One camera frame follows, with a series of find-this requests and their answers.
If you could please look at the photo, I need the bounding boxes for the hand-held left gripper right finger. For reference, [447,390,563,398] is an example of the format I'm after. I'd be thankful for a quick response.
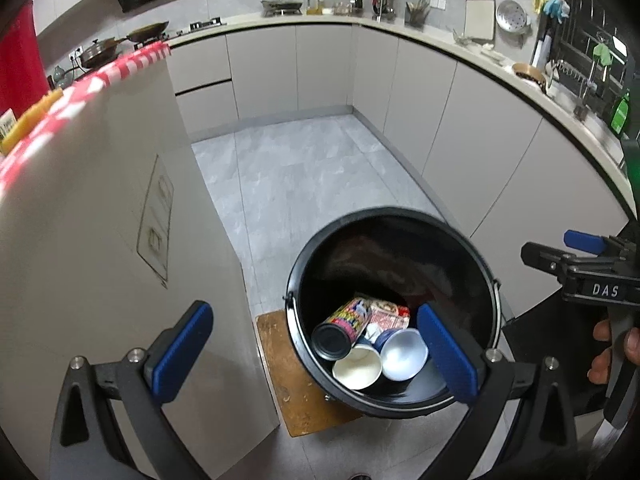
[417,302,581,480]

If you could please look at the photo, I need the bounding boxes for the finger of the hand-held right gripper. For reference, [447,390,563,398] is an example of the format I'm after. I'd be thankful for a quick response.
[564,230,626,256]
[521,242,576,276]

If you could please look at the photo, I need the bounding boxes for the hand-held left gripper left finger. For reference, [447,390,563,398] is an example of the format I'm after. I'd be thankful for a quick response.
[47,301,214,480]

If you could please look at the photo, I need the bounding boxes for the blue paper bowl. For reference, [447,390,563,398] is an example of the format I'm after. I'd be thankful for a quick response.
[375,329,429,382]

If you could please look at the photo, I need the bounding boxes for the red and white carton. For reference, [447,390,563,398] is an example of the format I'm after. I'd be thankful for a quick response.
[367,300,411,331]

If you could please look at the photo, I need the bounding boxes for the blue paper cup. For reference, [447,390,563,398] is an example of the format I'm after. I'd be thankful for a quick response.
[332,332,396,391]

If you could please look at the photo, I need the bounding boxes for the black spray can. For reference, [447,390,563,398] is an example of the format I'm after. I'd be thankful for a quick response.
[312,297,373,362]

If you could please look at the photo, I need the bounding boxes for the black bucket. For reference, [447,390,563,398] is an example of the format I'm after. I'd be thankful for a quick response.
[285,206,501,418]

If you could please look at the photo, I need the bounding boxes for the yellow sponge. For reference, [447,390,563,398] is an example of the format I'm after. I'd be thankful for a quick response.
[0,87,63,156]

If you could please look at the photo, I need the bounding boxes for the person's right hand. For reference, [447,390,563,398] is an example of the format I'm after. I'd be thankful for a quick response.
[591,319,640,386]

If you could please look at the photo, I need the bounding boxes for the wooden stool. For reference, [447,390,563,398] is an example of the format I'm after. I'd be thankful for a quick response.
[256,310,362,438]

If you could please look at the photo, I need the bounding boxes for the green dish soap bottle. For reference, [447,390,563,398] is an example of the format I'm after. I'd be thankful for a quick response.
[610,91,633,136]

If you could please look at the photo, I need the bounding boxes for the steel faucet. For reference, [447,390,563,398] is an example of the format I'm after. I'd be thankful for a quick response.
[575,50,601,118]

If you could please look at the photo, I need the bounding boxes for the lower kitchen cabinets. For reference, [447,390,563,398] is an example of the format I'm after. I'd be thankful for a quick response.
[165,17,631,321]

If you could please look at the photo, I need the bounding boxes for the brown bowl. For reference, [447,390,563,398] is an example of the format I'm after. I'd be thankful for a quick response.
[512,62,548,88]

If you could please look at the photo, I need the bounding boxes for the plastic wrap roll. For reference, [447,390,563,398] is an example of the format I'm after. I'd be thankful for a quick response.
[531,35,553,68]

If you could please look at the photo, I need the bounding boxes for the window with bars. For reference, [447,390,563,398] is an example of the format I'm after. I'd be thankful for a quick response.
[547,0,640,111]

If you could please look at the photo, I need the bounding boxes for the blue rubber gloves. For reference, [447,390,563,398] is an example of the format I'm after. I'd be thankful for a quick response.
[542,0,571,23]

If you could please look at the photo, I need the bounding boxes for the round steel steamer plate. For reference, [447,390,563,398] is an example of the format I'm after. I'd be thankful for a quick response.
[496,0,531,36]

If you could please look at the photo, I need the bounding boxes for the white cutting board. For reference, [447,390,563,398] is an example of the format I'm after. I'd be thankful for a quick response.
[464,0,497,42]

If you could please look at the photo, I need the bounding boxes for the black utensil holder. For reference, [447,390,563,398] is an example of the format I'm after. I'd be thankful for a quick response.
[404,0,431,27]

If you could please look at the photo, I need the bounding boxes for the red checked tablecloth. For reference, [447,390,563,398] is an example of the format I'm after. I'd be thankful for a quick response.
[0,42,171,196]

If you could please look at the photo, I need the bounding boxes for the frying pan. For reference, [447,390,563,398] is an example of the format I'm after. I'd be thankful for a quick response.
[80,37,123,68]

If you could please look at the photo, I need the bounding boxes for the wok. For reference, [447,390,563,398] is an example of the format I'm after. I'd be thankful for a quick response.
[125,21,171,43]

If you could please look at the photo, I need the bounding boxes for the red thermos flask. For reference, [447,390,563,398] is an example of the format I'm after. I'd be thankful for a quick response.
[0,2,43,118]

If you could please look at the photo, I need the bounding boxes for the steel pot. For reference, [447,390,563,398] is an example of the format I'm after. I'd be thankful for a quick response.
[260,0,305,16]

